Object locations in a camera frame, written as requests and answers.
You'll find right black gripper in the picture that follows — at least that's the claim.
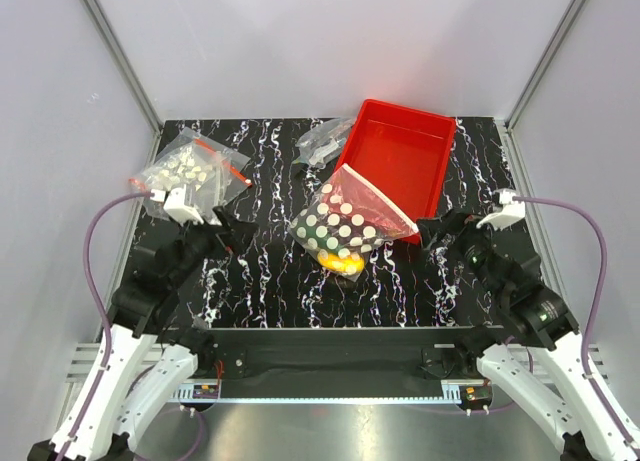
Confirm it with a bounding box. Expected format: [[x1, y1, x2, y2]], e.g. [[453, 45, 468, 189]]
[[415, 205, 508, 301]]

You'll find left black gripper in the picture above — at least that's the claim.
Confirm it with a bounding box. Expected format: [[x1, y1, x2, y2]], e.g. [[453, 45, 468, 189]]
[[169, 205, 259, 288]]

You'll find polka dot zip bag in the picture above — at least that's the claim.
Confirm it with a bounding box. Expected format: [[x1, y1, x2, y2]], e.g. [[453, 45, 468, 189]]
[[288, 164, 418, 281]]

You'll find yellow toy mango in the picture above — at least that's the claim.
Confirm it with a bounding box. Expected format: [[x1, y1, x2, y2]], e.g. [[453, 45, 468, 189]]
[[316, 250, 365, 276]]

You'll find green toy cucumber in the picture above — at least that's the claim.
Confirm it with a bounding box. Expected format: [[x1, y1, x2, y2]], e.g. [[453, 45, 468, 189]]
[[293, 217, 329, 250]]

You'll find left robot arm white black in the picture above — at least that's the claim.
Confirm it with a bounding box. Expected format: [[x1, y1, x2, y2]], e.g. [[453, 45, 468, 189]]
[[28, 207, 258, 460]]

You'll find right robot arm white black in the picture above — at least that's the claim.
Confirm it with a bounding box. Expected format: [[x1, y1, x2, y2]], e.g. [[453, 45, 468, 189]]
[[417, 210, 639, 460]]

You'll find red zipper clear bag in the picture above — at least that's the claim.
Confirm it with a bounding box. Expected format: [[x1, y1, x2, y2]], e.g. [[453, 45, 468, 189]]
[[129, 128, 252, 225]]

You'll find small clear bag with items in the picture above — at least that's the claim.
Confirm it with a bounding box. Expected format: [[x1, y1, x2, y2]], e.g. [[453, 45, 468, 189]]
[[293, 118, 355, 169]]

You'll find red plastic tray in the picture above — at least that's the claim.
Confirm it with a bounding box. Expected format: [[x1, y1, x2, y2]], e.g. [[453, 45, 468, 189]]
[[327, 99, 456, 222]]

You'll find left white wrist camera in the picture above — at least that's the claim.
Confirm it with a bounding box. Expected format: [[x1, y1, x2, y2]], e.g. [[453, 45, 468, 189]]
[[150, 186, 204, 226]]

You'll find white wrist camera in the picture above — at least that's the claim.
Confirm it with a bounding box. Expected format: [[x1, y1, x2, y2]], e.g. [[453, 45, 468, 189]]
[[476, 188, 526, 231], [150, 186, 204, 226]]

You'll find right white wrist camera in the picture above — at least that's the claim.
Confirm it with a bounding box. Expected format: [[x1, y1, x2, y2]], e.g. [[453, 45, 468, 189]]
[[476, 188, 526, 231]]

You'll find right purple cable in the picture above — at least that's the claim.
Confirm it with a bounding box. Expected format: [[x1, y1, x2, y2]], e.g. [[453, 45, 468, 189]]
[[414, 195, 636, 452]]

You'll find purple cable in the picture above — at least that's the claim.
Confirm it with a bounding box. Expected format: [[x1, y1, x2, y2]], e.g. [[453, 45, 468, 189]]
[[54, 190, 206, 461], [414, 195, 636, 452]]

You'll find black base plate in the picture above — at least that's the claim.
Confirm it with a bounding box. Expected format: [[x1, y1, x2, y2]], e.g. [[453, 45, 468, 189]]
[[207, 327, 478, 394]]

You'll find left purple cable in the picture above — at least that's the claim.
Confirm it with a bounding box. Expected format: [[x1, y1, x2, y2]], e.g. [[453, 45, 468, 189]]
[[54, 190, 206, 461]]

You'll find slotted cable duct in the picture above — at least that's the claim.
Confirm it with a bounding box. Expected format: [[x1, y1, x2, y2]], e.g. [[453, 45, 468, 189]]
[[168, 383, 462, 405]]

